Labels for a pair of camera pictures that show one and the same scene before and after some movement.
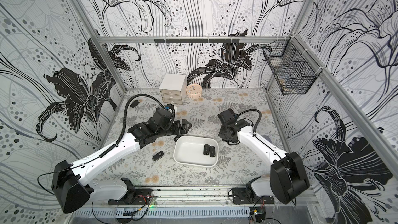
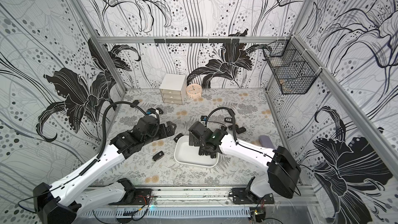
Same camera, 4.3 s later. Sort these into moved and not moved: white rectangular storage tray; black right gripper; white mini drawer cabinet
Moved: black right gripper
Not moved: white mini drawer cabinet; white rectangular storage tray
